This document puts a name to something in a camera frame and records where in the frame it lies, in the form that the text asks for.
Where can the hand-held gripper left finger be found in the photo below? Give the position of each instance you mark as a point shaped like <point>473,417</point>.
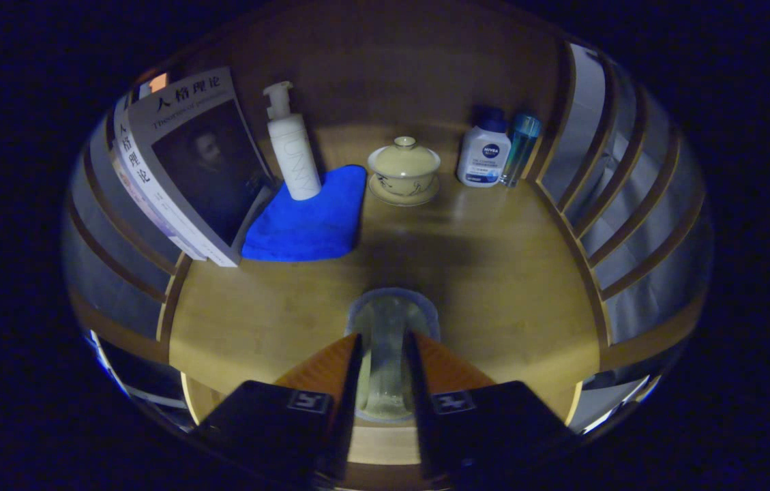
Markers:
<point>347,409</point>

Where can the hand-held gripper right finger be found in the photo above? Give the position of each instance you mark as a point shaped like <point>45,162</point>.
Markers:
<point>419,409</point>

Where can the wooden countertop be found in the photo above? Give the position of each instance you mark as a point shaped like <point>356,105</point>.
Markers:
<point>494,273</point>

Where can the wooden cabinet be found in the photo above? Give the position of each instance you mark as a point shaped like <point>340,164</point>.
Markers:
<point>371,68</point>

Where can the blue folded cloth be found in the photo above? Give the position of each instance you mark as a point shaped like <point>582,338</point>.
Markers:
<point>309,225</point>

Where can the beige lidded tea cup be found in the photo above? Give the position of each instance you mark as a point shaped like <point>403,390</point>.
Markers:
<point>404,167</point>

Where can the white lotion bottle blue cap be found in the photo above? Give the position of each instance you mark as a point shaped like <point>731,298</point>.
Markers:
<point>483,160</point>

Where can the white pump bottle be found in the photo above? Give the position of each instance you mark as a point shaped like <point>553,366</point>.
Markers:
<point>296,157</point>

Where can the white portrait cover book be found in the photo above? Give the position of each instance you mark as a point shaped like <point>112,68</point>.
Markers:
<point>207,170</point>

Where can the teal slim bottle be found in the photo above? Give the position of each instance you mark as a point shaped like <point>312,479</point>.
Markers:
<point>520,146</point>

